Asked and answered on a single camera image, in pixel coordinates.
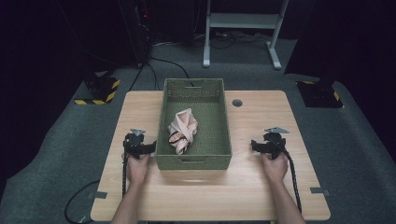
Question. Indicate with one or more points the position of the grey tape strip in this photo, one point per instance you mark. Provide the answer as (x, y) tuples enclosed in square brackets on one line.
[(97, 195), (320, 191)]

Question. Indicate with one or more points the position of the black yellow striped stand base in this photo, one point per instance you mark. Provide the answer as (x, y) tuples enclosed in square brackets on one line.
[(319, 95), (101, 88)]

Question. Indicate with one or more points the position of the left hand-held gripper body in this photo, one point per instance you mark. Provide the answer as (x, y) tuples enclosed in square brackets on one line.
[(134, 146)]

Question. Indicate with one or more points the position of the green woven basket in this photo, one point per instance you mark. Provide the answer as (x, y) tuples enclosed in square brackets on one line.
[(194, 124)]

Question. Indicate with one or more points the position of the white metal stand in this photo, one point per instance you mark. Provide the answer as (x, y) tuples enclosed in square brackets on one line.
[(243, 21)]

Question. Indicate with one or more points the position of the person's left hand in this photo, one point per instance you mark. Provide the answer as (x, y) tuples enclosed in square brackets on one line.
[(137, 168)]

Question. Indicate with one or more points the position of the black computer tower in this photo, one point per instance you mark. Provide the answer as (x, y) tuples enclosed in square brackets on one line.
[(137, 31)]

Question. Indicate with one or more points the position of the person's right hand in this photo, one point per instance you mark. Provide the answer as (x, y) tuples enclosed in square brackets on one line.
[(275, 169)]

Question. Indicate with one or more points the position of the round grey table grommet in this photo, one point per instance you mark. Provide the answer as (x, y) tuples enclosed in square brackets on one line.
[(237, 103)]

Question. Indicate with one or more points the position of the pink garment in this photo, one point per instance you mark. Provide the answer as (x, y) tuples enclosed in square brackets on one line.
[(184, 129)]

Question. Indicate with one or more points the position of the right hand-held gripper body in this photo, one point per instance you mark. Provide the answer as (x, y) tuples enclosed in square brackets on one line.
[(274, 144)]

